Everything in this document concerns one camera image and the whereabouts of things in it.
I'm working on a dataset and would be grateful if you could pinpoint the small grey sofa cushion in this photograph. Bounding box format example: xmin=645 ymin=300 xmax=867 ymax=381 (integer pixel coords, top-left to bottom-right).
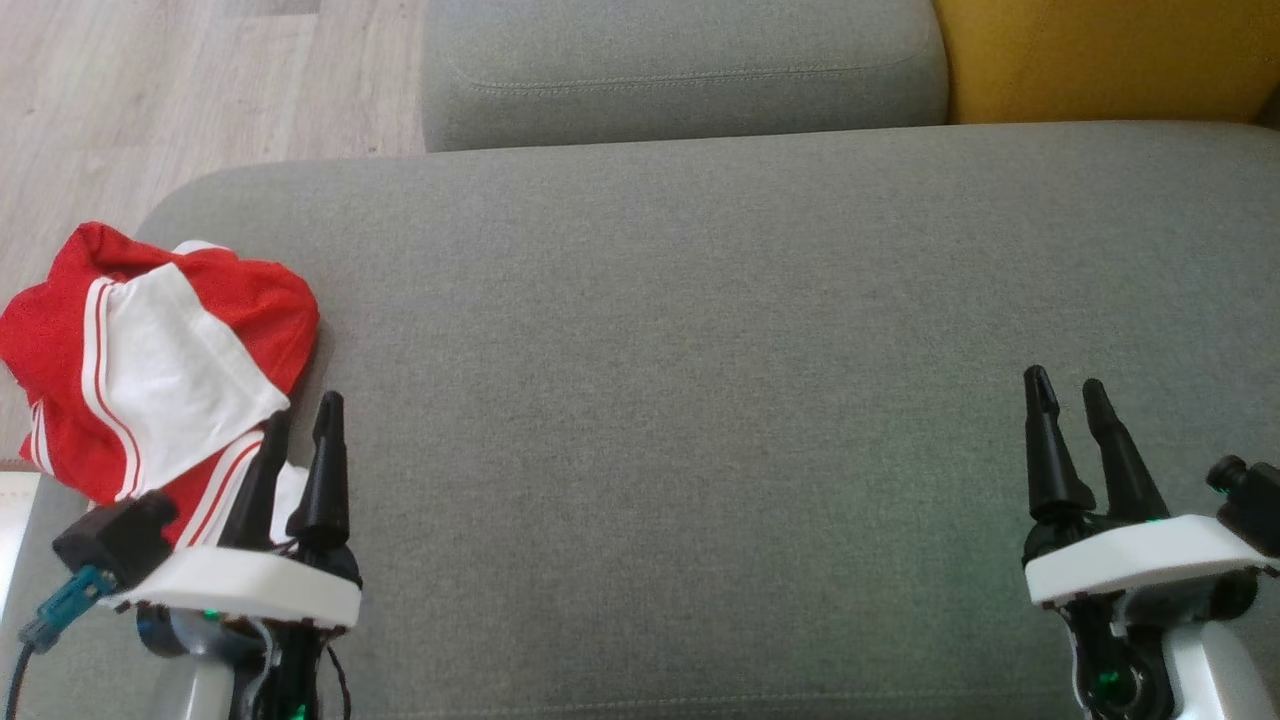
xmin=420 ymin=0 xmax=951 ymax=153

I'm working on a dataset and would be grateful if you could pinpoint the yellow sofa cushion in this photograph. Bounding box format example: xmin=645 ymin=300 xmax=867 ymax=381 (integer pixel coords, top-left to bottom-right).
xmin=932 ymin=0 xmax=1280 ymax=126

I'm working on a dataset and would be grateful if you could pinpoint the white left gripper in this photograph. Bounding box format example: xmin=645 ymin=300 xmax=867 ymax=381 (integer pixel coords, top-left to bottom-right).
xmin=100 ymin=392 xmax=363 ymax=631

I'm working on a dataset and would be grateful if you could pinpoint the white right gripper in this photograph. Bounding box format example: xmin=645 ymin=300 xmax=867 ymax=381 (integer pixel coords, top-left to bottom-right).
xmin=1022 ymin=365 xmax=1266 ymax=607

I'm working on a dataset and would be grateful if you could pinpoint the black cable with teal plug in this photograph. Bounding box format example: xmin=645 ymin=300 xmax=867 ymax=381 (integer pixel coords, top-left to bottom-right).
xmin=3 ymin=565 xmax=116 ymax=720

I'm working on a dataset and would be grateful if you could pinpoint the red white numbered shirt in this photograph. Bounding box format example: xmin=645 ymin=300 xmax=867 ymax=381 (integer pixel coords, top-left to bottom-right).
xmin=0 ymin=222 xmax=321 ymax=549

